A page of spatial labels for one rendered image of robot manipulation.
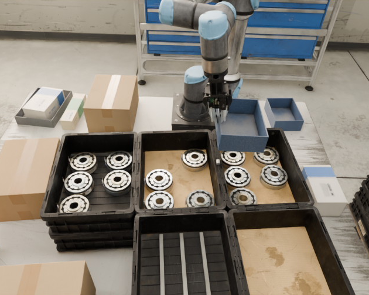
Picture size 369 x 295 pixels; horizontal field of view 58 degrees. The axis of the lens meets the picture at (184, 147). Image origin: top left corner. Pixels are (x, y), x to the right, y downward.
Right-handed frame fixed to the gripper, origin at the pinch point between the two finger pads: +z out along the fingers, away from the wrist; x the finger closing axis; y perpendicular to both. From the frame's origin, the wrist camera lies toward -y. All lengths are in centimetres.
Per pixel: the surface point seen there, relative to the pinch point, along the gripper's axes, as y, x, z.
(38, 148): -7, -74, 16
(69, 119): -39, -75, 26
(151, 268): 39, -23, 27
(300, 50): -198, 73, 83
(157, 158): -8.2, -26.2, 26.1
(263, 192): 6.2, 15.4, 32.2
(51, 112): -44, -86, 25
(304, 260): 33, 26, 34
